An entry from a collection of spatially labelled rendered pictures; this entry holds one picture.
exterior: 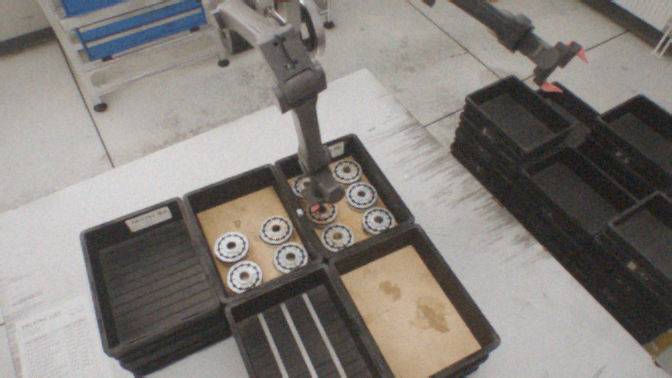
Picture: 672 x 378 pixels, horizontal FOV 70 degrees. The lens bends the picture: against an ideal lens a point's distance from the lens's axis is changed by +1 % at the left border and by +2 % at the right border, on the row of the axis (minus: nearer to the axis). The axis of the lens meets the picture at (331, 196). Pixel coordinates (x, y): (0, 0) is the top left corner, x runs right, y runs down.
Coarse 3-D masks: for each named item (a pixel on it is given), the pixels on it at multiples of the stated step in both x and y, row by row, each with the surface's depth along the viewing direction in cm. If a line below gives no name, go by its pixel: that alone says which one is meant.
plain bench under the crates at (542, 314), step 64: (256, 128) 193; (320, 128) 193; (384, 128) 193; (64, 192) 175; (128, 192) 175; (448, 192) 175; (0, 256) 159; (64, 256) 159; (448, 256) 159; (512, 256) 159; (512, 320) 146; (576, 320) 146
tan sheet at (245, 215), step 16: (256, 192) 158; (272, 192) 158; (224, 208) 155; (240, 208) 155; (256, 208) 155; (272, 208) 155; (208, 224) 151; (224, 224) 151; (240, 224) 151; (256, 224) 151; (208, 240) 148; (256, 240) 148; (256, 256) 144; (272, 256) 144; (224, 272) 141; (272, 272) 141
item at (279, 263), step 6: (282, 246) 143; (288, 246) 143; (294, 246) 143; (300, 246) 143; (276, 252) 142; (282, 252) 142; (300, 252) 142; (306, 252) 142; (276, 258) 141; (300, 258) 140; (306, 258) 140; (276, 264) 139; (282, 264) 139; (288, 264) 139; (294, 264) 139; (300, 264) 140; (282, 270) 138; (288, 270) 138
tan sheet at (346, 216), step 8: (344, 200) 157; (304, 208) 155; (344, 208) 155; (384, 208) 155; (344, 216) 153; (352, 216) 153; (360, 216) 153; (352, 224) 151; (360, 224) 151; (320, 232) 149; (360, 232) 149; (360, 240) 148
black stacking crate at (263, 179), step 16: (256, 176) 153; (272, 176) 154; (208, 192) 148; (224, 192) 152; (240, 192) 156; (192, 208) 151; (208, 208) 154; (288, 208) 148; (304, 240) 143; (224, 288) 139; (256, 288) 129
